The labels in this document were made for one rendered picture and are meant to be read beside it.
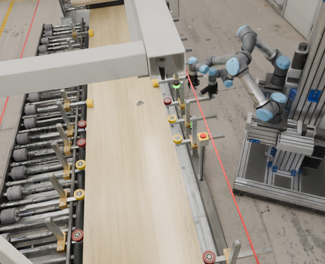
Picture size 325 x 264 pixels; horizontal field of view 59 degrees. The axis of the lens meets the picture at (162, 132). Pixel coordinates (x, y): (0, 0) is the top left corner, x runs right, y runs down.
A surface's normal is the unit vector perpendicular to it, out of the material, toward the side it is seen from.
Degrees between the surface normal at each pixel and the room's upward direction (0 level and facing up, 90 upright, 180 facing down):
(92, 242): 0
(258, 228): 0
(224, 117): 0
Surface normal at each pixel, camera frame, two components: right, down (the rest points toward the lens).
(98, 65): 0.16, 0.72
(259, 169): -0.07, -0.68
